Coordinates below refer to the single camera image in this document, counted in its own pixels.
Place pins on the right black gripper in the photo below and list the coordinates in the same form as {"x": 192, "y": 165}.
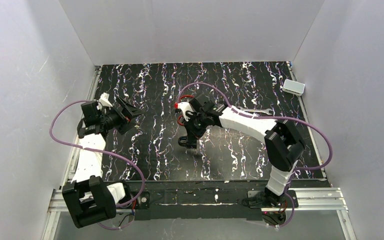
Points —
{"x": 194, "y": 126}

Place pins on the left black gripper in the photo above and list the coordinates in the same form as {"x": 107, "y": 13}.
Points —
{"x": 123, "y": 113}

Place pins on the red cable lock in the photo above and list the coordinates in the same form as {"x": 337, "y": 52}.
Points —
{"x": 185, "y": 97}
{"x": 181, "y": 120}

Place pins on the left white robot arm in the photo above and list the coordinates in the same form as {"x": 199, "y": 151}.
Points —
{"x": 88, "y": 198}

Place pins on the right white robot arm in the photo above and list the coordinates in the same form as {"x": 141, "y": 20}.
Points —
{"x": 283, "y": 143}

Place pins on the silver open-end wrench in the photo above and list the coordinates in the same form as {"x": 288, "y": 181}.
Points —
{"x": 267, "y": 111}

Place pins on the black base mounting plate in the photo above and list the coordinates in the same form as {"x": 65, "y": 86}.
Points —
{"x": 205, "y": 200}

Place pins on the white small box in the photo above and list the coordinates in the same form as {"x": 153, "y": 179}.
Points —
{"x": 293, "y": 87}

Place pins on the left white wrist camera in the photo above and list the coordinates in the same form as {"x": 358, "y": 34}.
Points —
{"x": 103, "y": 101}

